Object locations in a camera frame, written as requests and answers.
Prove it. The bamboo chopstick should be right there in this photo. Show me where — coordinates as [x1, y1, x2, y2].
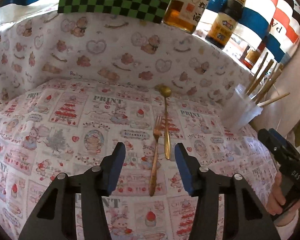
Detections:
[246, 60, 274, 95]
[245, 52, 268, 95]
[253, 68, 282, 104]
[258, 92, 290, 107]
[252, 63, 284, 103]

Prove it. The gold fork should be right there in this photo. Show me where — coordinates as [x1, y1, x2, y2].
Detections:
[148, 115, 162, 197]

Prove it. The gold spoon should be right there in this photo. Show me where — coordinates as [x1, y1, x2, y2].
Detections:
[160, 85, 171, 160]

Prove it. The person's right hand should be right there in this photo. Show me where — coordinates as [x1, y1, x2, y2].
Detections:
[266, 172, 300, 219]

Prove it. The translucent plastic cup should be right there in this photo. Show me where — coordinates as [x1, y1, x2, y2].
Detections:
[220, 84, 263, 132]

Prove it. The red capped sauce bottle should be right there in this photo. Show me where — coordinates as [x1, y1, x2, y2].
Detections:
[241, 34, 269, 70]

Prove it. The printed tablecloth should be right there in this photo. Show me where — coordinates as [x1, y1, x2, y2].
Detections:
[0, 12, 275, 239]

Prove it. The striped curtain cloth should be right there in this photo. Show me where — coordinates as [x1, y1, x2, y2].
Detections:
[0, 0, 300, 62]

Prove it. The dark soy sauce bottle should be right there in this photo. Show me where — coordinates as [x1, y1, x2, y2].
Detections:
[205, 0, 246, 49]

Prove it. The clear cooking wine bottle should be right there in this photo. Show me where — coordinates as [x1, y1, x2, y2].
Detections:
[162, 0, 209, 34]

